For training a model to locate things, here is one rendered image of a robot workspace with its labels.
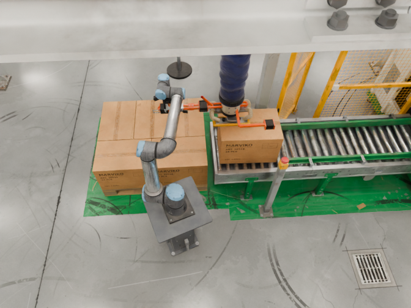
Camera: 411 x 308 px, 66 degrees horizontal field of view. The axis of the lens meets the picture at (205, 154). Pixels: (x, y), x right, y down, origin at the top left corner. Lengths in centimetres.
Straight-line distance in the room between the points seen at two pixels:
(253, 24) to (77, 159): 400
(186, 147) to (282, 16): 308
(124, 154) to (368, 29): 322
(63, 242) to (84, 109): 195
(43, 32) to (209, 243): 323
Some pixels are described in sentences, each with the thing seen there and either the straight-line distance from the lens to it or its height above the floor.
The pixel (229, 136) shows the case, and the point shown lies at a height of 95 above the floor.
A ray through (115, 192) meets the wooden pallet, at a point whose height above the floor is 8.
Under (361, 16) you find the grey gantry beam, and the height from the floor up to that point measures 312.
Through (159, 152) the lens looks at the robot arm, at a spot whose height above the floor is 160.
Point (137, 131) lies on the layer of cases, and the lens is 369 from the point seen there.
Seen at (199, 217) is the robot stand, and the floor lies 75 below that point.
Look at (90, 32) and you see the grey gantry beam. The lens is 44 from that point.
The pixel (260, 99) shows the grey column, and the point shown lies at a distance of 433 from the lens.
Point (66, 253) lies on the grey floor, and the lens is 379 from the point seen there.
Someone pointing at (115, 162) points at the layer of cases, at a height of 54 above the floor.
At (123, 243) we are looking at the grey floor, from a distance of 365.
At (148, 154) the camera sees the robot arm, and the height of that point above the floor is 158.
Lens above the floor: 334
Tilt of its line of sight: 55 degrees down
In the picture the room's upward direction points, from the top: 1 degrees clockwise
